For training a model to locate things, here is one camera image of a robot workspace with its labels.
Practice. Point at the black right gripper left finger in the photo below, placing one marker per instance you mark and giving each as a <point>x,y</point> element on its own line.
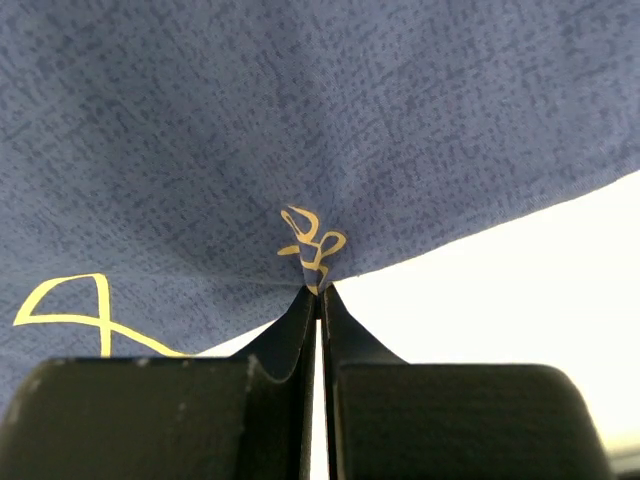
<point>246,416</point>

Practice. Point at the blue fish-pattern cloth placemat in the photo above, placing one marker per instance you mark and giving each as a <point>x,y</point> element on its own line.
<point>173,172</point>

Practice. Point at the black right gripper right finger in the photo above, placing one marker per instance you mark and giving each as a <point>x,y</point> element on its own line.
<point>390,419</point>

